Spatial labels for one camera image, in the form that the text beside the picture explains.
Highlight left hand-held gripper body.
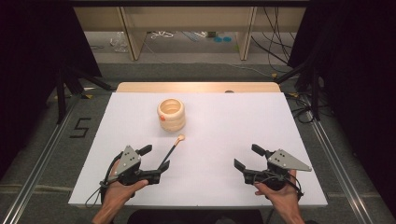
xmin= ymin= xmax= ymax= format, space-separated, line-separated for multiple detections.
xmin=106 ymin=145 xmax=163 ymax=188

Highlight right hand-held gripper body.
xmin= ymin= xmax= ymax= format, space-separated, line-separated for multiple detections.
xmin=242 ymin=148 xmax=313 ymax=191

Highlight black stick with cream tip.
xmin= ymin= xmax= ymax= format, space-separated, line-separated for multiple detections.
xmin=158 ymin=133 xmax=186 ymax=171

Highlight cream ribbed cup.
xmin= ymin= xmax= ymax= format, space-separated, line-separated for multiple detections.
xmin=157 ymin=98 xmax=187 ymax=133

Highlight person's left hand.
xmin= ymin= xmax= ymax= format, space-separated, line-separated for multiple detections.
xmin=101 ymin=160 xmax=149 ymax=207

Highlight person's right hand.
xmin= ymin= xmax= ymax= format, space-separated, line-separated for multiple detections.
xmin=254 ymin=169 xmax=302 ymax=210

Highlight white board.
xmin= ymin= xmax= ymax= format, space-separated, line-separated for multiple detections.
xmin=68 ymin=91 xmax=329 ymax=208

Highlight person's dark clothing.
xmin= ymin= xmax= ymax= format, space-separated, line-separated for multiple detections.
xmin=126 ymin=208 xmax=265 ymax=224

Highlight wooden table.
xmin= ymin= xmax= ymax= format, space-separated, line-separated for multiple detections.
xmin=116 ymin=81 xmax=282 ymax=93

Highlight black metal stand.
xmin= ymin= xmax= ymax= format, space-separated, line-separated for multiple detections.
xmin=55 ymin=63 xmax=114 ymax=125
xmin=275 ymin=57 xmax=322 ymax=121

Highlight clear plastic bag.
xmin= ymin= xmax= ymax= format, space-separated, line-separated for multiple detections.
xmin=109 ymin=31 xmax=129 ymax=53

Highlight black curtain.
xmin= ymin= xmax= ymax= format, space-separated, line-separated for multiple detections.
xmin=0 ymin=0 xmax=103 ymax=180
xmin=288 ymin=0 xmax=396 ymax=216

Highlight blue discs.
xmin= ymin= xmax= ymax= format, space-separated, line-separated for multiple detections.
xmin=213 ymin=35 xmax=233 ymax=44

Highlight beige shelf unit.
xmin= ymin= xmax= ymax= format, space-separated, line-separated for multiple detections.
xmin=74 ymin=6 xmax=307 ymax=62

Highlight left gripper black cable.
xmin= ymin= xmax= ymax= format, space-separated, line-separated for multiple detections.
xmin=84 ymin=151 xmax=124 ymax=209

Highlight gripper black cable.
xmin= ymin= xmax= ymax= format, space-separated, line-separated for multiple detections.
xmin=288 ymin=174 xmax=305 ymax=202
xmin=84 ymin=151 xmax=124 ymax=209

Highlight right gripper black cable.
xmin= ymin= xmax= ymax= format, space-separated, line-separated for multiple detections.
xmin=288 ymin=174 xmax=305 ymax=202

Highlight black floor cables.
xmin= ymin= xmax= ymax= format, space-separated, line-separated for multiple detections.
xmin=284 ymin=91 xmax=316 ymax=125

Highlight aluminium floor rail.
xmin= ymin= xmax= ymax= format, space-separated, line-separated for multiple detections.
xmin=300 ymin=92 xmax=375 ymax=224
xmin=0 ymin=92 xmax=82 ymax=224

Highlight hanging black cables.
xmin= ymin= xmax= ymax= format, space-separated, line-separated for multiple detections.
xmin=250 ymin=7 xmax=297 ymax=74

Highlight white cable bundle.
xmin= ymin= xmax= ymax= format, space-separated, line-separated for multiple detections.
xmin=149 ymin=30 xmax=176 ymax=40

